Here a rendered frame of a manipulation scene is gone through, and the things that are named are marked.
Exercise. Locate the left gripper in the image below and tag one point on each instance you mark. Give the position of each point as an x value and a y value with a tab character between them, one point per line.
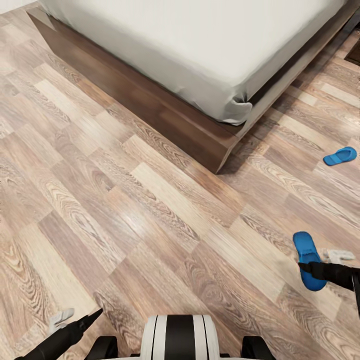
60	341

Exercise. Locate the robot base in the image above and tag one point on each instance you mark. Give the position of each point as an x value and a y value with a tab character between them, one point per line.
106	348

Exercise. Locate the robot trunk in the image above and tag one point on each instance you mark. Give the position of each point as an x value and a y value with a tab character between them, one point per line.
180	337

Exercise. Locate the bed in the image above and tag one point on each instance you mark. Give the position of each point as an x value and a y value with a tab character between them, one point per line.
199	72

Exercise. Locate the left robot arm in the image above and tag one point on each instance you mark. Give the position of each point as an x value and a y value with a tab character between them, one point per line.
63	336

